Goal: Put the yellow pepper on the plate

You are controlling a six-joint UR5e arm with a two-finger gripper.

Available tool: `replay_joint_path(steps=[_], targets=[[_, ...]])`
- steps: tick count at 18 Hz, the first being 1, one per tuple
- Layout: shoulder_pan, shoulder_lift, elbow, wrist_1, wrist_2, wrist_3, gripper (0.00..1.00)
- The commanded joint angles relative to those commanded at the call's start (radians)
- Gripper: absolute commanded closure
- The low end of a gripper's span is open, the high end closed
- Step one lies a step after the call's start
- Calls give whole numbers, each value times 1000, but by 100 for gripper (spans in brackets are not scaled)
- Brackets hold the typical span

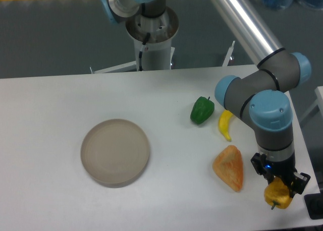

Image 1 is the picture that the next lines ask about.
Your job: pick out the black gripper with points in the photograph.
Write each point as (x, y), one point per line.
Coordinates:
(285, 170)

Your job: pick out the yellow bell pepper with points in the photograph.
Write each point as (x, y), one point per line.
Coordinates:
(277, 195)

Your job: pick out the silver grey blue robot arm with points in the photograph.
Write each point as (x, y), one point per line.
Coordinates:
(258, 100)

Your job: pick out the yellow chili pepper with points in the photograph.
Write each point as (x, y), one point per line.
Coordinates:
(224, 123)

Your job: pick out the green bell pepper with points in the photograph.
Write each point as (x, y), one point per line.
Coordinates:
(202, 109)

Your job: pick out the beige round plate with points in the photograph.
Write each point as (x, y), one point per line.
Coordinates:
(115, 153)

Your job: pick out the black device at table edge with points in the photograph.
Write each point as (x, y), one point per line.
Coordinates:
(314, 205)

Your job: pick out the orange triangular sandwich toy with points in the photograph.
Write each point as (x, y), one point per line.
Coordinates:
(228, 166)

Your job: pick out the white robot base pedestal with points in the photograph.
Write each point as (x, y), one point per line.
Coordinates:
(152, 39)

